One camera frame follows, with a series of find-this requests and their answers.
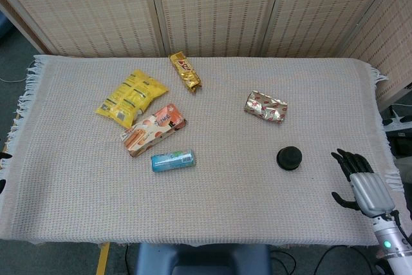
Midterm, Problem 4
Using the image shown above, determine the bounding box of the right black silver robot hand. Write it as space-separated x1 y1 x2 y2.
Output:
330 148 396 218

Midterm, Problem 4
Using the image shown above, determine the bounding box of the black round object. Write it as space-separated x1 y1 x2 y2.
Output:
276 146 304 171

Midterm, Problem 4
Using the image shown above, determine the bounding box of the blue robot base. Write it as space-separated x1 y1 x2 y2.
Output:
134 242 272 275

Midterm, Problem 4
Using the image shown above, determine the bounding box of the white black device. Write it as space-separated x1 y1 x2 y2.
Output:
381 106 412 157

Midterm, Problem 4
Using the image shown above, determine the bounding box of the silver pack with red lips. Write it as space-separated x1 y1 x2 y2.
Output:
243 90 289 125

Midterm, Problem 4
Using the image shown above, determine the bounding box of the yellow snack bag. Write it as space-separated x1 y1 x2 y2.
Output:
95 69 170 129

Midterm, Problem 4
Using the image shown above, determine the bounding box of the yellow floor tape strip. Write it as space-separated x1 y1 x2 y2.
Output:
95 242 111 275

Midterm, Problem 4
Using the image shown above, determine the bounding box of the beige woven fringed table cloth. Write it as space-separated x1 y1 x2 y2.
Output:
0 54 403 247

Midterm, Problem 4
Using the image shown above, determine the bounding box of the woven folding screen panel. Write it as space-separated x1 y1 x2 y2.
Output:
262 0 403 59
0 0 162 59
337 0 412 107
147 0 286 59

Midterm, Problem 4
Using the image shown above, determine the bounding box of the orange biscuit box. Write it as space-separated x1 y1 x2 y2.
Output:
120 103 189 158

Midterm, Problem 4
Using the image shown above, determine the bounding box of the blue drink can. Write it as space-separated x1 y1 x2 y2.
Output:
150 149 196 173

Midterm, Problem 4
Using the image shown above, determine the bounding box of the gold wrapped snack bar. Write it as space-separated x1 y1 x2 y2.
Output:
169 52 203 95

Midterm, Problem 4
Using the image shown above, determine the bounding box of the black floor cable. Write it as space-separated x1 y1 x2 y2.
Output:
269 248 297 275
312 245 378 275

